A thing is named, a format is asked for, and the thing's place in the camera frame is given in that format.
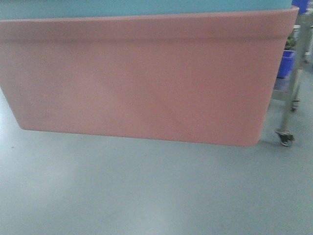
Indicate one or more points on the pink plastic box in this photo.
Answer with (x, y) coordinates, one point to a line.
(200, 77)

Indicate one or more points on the light blue plastic box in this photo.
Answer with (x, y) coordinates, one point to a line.
(39, 9)

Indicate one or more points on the stainless steel shelf cart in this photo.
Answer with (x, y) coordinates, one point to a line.
(303, 30)

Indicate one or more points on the blue bin lower shelf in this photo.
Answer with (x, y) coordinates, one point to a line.
(286, 64)

